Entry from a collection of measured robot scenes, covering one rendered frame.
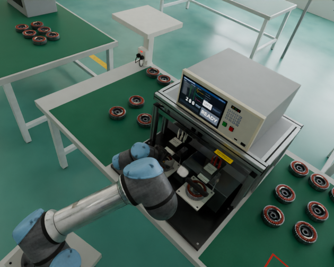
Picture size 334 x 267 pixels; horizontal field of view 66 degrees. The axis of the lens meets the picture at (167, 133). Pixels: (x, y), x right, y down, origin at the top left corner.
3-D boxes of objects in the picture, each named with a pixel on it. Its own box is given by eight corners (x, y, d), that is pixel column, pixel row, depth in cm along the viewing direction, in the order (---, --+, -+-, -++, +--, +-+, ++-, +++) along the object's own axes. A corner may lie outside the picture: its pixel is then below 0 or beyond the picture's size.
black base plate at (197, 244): (197, 251, 119) (198, 249, 118) (110, 167, 146) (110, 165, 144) (248, 192, 146) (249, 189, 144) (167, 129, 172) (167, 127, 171)
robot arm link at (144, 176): (27, 272, 84) (176, 199, 82) (-1, 238, 80) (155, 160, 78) (41, 247, 95) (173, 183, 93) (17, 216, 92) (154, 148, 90)
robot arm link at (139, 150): (126, 145, 117) (142, 138, 115) (138, 149, 127) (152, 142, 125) (131, 161, 115) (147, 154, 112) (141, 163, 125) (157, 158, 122)
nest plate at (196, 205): (196, 211, 131) (197, 210, 130) (175, 192, 137) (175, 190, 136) (214, 194, 140) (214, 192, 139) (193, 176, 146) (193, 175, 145)
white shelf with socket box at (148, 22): (143, 91, 198) (148, 34, 165) (113, 70, 213) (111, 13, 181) (174, 76, 218) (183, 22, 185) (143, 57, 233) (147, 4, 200)
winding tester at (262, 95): (246, 152, 117) (264, 119, 102) (175, 103, 135) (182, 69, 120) (283, 116, 139) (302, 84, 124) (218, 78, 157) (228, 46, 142)
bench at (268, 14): (251, 65, 400) (270, 16, 346) (156, 15, 487) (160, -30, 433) (276, 49, 451) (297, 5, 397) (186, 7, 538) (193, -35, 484)
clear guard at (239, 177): (215, 213, 106) (219, 206, 101) (172, 176, 116) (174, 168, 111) (254, 170, 124) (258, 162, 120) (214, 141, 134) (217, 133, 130)
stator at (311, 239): (289, 222, 136) (292, 219, 133) (309, 224, 136) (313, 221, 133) (295, 243, 128) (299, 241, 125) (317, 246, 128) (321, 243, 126)
